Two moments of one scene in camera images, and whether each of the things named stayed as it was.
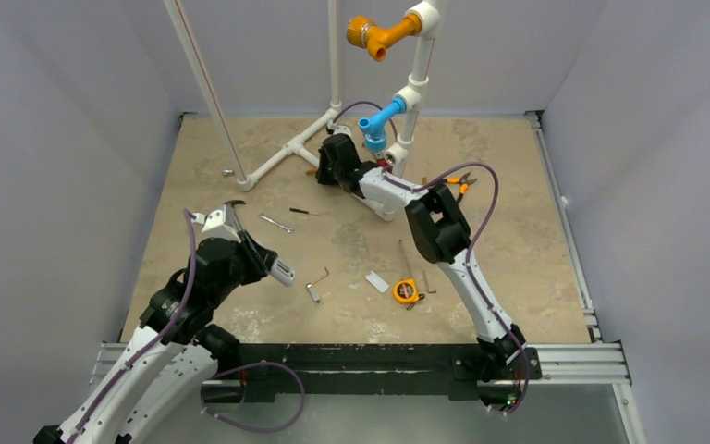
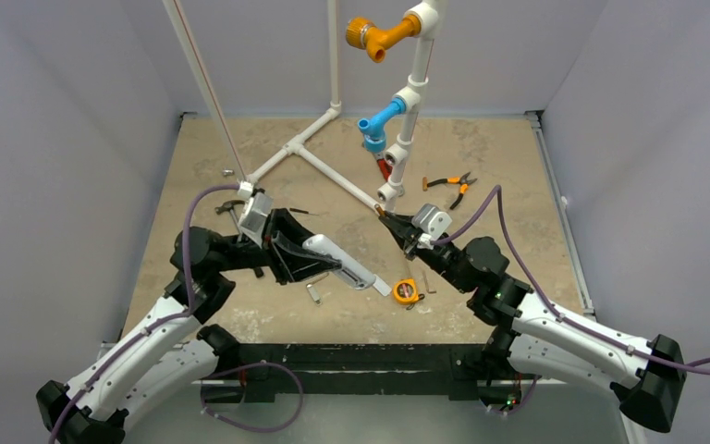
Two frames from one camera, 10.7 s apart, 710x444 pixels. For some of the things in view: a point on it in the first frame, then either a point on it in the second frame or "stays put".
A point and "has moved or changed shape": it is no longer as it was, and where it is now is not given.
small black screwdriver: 302,211 stays put
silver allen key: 313,291 stays put
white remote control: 283,273 has moved or changed shape
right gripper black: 331,157 -> 417,240
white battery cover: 376,281 stays put
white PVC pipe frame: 407,100 stays put
